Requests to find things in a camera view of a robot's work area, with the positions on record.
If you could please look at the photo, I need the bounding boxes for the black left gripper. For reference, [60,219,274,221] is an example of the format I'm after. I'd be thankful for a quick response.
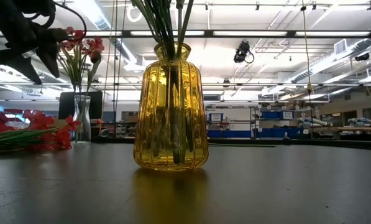
[0,7,70,85]

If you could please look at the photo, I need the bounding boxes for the red artificial flower spray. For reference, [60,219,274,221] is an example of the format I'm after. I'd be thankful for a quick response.
[0,109,81,154]
[57,26,106,141]

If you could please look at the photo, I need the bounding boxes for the clear glass vase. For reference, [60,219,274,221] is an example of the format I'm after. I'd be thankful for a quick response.
[73,94,92,144]

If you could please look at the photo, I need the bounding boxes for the amber ribbed glass vase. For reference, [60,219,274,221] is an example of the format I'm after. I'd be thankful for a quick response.
[132,42,209,171]

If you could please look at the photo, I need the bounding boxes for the black computer monitor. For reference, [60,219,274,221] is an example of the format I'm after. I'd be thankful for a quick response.
[58,90,103,120]

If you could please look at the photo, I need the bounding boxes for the blue storage bin row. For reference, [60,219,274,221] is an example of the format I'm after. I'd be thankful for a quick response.
[206,127,301,139]

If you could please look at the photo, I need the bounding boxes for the white ceiling air vent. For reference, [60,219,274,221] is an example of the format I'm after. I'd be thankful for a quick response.
[333,38,348,56]

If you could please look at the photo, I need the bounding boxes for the wooden workbench top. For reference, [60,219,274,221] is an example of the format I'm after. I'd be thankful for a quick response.
[311,126,371,133]

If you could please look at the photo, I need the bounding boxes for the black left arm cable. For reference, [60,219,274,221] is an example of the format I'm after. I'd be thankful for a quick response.
[52,1,88,42]

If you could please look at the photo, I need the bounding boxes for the black hanging cable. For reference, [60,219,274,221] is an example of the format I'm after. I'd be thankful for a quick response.
[112,0,119,138]

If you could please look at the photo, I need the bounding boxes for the white coiled cable ring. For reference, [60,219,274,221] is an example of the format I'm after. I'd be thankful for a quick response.
[126,3,145,23]

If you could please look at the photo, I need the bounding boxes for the black rig-mounted camera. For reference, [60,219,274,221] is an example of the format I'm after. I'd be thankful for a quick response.
[232,40,255,65]

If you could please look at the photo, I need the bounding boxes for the hanging cord with yellow plug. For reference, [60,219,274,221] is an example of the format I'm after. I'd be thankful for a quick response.
[300,0,314,138]

